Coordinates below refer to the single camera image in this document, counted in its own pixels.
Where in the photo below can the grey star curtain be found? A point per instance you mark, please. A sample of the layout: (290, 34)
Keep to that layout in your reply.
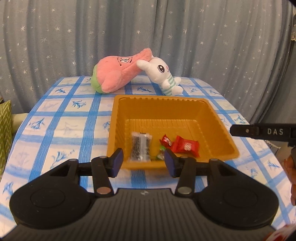
(241, 48)

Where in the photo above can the blue checkered tablecloth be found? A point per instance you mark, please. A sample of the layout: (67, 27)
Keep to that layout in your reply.
(72, 121)

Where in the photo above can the person right hand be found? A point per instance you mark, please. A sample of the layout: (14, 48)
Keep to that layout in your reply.
(290, 170)

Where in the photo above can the small green candy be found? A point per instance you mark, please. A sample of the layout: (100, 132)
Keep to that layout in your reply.
(160, 155)

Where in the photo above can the green zigzag cushion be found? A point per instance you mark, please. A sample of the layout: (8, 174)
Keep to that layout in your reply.
(6, 133)

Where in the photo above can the red wrapper snack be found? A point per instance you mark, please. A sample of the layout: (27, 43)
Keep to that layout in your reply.
(182, 145)

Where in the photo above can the clear black seaweed snack packet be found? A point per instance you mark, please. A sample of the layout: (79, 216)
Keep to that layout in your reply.
(140, 147)

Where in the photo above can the small red candy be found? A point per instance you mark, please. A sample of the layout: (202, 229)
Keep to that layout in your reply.
(165, 141)

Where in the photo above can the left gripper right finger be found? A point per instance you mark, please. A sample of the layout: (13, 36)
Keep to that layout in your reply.
(186, 169)

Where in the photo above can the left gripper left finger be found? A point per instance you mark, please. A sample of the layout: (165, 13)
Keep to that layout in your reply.
(101, 169)

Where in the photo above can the orange plastic tray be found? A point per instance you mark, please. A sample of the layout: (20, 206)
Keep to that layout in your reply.
(190, 118)

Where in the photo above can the green sofa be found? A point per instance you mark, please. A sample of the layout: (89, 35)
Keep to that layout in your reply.
(17, 120)

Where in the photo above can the pink starfish plush toy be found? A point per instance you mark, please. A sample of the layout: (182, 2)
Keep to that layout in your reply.
(114, 72)

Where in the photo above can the white bunny plush toy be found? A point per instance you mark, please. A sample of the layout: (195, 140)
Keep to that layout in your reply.
(158, 72)

